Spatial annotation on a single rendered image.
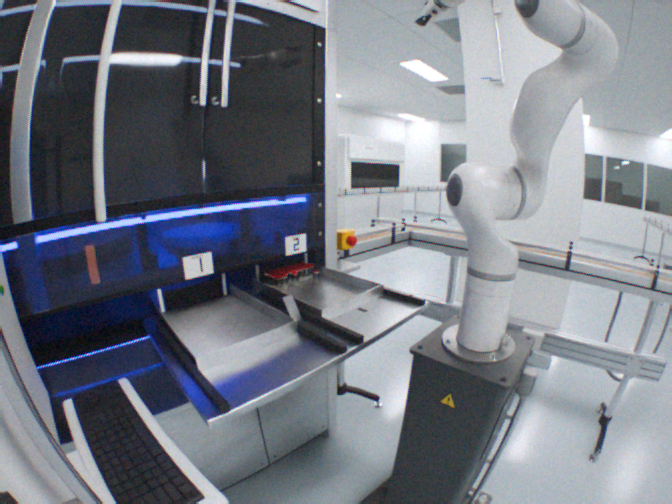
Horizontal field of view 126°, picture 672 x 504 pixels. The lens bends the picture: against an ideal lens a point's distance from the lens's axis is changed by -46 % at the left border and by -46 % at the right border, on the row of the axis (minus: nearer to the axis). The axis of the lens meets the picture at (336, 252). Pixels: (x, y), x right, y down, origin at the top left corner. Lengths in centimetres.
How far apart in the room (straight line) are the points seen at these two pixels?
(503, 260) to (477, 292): 9
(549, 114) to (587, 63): 13
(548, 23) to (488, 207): 36
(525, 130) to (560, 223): 158
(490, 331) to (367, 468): 101
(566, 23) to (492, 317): 58
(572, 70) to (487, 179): 28
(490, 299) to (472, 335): 10
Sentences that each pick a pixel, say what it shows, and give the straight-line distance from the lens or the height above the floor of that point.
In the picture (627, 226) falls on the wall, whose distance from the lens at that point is 881.
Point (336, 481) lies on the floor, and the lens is 149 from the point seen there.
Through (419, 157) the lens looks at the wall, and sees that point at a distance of 993.
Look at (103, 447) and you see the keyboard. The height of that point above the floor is 83.
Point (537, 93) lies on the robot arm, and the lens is 57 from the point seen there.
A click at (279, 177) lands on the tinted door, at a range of 98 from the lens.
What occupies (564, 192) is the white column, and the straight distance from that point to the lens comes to 212.
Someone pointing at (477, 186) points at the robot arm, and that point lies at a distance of 61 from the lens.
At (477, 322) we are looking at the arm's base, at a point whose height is 94.
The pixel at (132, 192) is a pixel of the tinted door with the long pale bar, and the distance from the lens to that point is 80.
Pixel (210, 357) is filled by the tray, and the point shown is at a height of 91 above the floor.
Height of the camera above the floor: 125
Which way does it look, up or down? 14 degrees down
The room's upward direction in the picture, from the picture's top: straight up
